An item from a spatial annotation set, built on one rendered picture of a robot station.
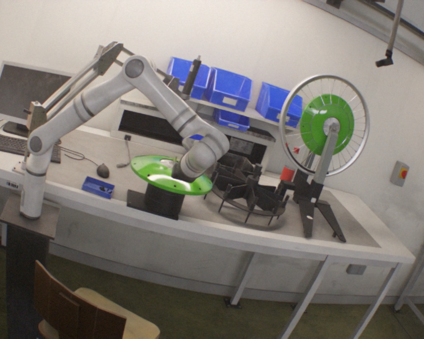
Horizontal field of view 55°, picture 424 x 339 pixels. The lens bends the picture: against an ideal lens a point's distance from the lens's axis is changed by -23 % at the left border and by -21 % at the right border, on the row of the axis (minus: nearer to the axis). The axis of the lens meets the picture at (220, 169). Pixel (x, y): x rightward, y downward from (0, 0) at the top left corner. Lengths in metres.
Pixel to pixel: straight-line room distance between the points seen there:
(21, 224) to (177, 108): 0.68
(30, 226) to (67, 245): 1.44
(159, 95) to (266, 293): 2.22
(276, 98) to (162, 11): 0.85
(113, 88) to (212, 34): 1.30
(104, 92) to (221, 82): 1.34
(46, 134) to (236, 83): 1.48
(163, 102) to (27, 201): 0.62
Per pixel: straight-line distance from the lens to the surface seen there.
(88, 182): 1.92
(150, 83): 1.35
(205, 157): 1.32
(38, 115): 1.77
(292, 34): 2.79
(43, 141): 1.51
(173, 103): 1.35
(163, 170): 1.76
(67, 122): 1.46
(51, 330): 1.54
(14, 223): 1.59
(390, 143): 3.26
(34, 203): 1.62
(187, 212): 1.94
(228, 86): 2.71
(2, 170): 1.84
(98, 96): 1.43
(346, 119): 2.34
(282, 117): 2.21
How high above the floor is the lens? 1.64
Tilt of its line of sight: 16 degrees down
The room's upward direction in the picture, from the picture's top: 19 degrees clockwise
